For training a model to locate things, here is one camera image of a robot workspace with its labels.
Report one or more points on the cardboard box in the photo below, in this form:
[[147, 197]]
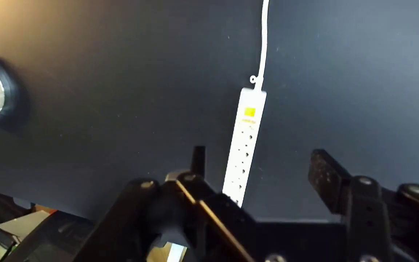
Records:
[[26, 223]]

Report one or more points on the white power strip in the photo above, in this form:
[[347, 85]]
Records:
[[245, 145]]

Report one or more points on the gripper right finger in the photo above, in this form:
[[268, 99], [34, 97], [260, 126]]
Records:
[[366, 214]]

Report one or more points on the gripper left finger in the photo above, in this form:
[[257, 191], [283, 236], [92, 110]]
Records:
[[209, 214]]

